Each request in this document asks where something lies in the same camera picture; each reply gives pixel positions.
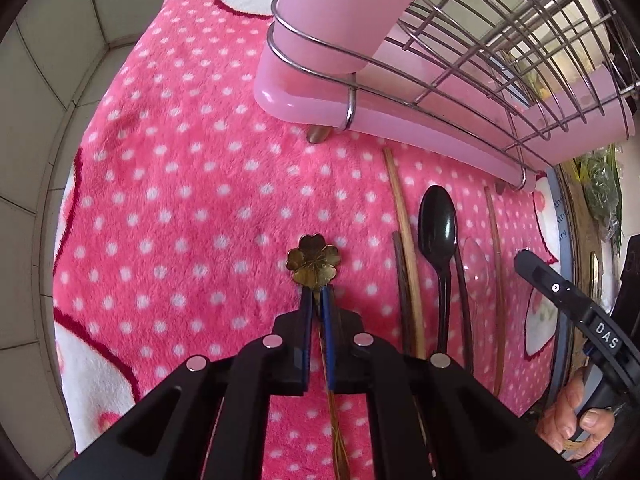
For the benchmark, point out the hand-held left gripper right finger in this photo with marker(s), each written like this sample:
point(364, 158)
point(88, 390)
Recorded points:
point(329, 350)

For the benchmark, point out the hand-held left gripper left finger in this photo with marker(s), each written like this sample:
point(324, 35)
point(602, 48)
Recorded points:
point(306, 350)

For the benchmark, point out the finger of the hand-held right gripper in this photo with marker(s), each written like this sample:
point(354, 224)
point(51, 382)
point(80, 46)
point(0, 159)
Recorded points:
point(542, 275)

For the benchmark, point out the light wooden chopstick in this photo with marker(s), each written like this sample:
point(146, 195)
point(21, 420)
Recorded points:
point(495, 240)
point(400, 200)

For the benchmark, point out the clear plastic spoon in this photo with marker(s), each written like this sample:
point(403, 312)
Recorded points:
point(475, 265)

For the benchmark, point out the dark wooden chopstick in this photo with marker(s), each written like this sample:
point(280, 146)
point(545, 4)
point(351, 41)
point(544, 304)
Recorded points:
point(462, 300)
point(400, 270)

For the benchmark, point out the gold flower-shaped spoon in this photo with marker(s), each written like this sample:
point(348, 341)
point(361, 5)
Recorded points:
point(312, 260)

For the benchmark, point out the black plastic spoon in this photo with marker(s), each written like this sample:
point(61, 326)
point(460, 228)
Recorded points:
point(437, 225)

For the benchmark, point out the pink plastic utensil cup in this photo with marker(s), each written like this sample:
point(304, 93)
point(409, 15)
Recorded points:
point(325, 10)
point(607, 110)

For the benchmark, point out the person's right forearm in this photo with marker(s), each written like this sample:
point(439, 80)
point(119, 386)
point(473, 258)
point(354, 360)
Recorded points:
point(600, 470)

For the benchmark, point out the person's right hand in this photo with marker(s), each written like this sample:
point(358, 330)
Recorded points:
point(560, 410)

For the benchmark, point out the bag of green vegetables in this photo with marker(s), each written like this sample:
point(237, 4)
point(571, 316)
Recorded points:
point(600, 195)

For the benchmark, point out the pink polka-dot blanket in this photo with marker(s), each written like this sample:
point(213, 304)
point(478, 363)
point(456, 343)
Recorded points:
point(200, 185)

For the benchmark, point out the pink plastic drip tray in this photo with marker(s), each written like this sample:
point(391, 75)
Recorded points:
point(300, 105)

